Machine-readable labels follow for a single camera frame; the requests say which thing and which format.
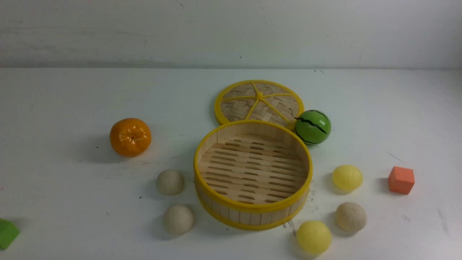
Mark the bamboo steamer tray yellow rim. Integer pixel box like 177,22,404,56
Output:
193,120,313,231

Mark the green foam block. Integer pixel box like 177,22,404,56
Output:
0,219,20,250

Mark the yellow bun bottom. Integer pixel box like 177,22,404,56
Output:
296,221,332,255

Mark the orange foam cube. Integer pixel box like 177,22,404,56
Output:
388,166,415,195

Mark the white bun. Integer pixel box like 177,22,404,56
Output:
156,169,185,196
163,205,195,236
335,202,367,233

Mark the woven bamboo steamer lid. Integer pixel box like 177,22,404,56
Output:
213,80,305,131

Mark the yellow bun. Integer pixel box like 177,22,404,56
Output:
296,221,332,255
332,165,363,191

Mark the green toy watermelon ball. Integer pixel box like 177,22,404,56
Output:
294,110,332,145

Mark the orange toy tangerine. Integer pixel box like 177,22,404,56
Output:
109,117,152,157

